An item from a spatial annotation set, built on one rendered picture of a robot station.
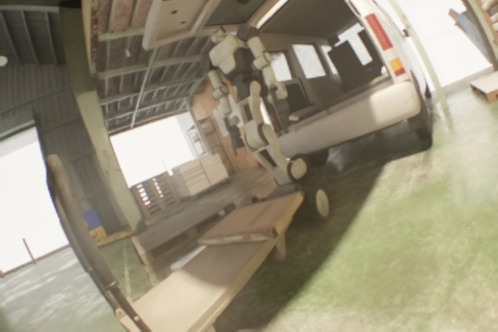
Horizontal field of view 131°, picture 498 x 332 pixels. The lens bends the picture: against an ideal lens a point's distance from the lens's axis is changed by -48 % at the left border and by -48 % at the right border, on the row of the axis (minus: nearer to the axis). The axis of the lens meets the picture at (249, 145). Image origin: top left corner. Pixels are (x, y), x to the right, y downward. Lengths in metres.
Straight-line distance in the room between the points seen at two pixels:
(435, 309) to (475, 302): 0.11
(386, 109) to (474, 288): 1.27
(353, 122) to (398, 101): 0.38
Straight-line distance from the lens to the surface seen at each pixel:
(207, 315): 0.70
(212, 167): 5.05
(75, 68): 4.73
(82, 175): 7.12
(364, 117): 1.67
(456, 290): 0.73
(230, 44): 1.57
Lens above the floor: 0.57
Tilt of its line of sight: level
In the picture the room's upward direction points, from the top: 25 degrees counter-clockwise
